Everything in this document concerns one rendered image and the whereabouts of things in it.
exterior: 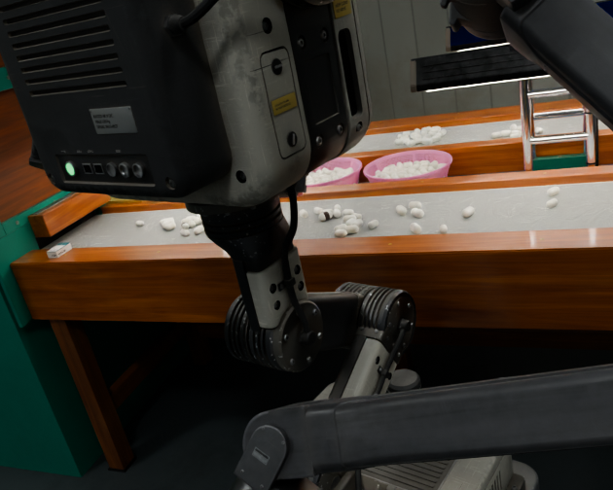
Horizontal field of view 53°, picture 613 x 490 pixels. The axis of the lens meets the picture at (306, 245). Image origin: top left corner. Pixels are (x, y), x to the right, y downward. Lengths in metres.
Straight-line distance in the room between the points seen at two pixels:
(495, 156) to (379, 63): 1.90
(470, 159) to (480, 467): 1.07
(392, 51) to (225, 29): 3.15
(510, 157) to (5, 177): 1.49
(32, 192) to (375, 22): 2.35
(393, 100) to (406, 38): 0.37
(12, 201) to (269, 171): 1.41
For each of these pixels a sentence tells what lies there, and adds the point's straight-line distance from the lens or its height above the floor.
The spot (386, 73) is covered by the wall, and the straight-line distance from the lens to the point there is 3.79.
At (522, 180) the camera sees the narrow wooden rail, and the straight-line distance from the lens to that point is 1.69.
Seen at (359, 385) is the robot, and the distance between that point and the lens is 1.06.
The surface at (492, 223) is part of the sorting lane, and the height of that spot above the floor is 0.74.
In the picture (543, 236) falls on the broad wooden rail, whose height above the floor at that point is 0.77.
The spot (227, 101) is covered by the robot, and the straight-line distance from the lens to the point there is 0.64.
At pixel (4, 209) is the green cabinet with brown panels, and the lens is 1.96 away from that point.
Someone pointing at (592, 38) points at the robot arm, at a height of 1.25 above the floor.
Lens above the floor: 1.33
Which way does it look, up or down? 23 degrees down
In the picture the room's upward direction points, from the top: 12 degrees counter-clockwise
